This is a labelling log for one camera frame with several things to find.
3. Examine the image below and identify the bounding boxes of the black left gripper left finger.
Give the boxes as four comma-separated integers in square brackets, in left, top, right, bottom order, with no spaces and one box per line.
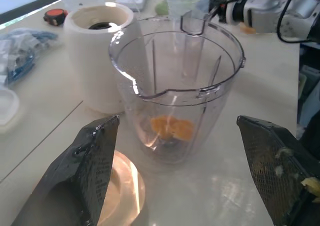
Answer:
[11,114,120,226]

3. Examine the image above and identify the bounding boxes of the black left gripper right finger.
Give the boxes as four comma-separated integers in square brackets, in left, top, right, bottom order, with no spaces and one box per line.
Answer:
[236,115,320,226]

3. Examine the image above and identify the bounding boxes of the clear plastic blender jar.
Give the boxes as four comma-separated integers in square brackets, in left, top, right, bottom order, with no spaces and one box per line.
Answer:
[108,9,247,165]

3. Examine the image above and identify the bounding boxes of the orange segments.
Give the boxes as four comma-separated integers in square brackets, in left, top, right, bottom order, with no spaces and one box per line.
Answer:
[150,114,195,141]

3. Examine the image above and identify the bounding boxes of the clear round blender lid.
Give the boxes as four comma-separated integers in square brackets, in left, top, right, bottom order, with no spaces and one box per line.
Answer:
[96,149,147,226]

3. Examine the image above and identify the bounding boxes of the cream blender base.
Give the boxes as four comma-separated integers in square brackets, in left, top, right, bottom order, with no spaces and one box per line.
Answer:
[62,2,151,115]

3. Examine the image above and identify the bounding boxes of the yellow orange pulp piece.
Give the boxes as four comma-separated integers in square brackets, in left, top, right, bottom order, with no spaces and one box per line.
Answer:
[300,176,320,203]

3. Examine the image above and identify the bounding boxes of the loose orange segment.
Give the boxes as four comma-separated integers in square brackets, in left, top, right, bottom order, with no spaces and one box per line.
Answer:
[239,23,257,35]

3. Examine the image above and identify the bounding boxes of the green fruit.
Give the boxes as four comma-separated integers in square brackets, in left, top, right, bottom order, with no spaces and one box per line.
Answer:
[154,0,171,17]

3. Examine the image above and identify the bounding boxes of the white plastic container lid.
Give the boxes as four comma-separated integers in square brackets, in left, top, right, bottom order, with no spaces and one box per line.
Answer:
[0,88,21,133]

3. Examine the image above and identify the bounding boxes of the blue plastic bag of parts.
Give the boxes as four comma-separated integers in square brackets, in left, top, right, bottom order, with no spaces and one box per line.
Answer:
[0,27,60,87]

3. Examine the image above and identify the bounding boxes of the black orange tape measure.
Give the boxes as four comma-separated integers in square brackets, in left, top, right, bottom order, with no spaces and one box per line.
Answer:
[42,8,68,26]

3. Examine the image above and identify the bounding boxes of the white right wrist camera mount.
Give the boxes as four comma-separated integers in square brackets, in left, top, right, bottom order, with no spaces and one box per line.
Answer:
[224,0,236,25]

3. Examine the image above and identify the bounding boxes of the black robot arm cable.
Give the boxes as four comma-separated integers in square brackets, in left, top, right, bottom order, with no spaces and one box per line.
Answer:
[276,0,320,43]

